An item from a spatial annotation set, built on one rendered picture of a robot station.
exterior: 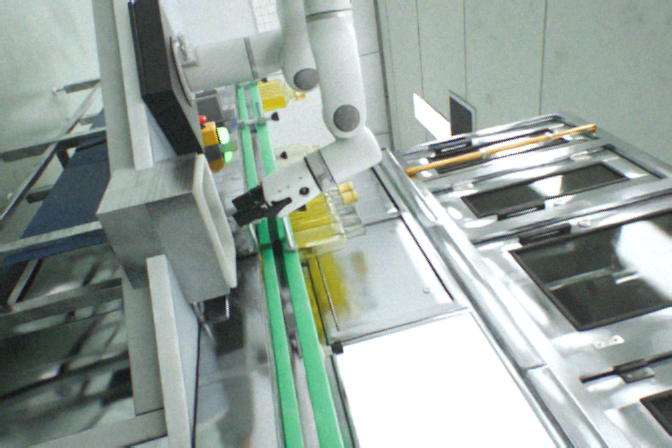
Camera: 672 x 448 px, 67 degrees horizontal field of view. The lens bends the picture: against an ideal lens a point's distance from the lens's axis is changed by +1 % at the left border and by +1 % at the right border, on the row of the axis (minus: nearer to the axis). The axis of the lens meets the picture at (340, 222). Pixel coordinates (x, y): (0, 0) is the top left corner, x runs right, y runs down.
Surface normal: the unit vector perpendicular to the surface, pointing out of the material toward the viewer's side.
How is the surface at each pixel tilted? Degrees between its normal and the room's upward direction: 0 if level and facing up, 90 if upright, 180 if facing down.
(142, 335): 90
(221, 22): 90
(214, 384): 90
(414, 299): 90
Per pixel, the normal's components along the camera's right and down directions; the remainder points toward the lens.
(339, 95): -0.04, 0.29
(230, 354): -0.16, -0.83
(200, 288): 0.20, 0.50
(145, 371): -0.01, -0.39
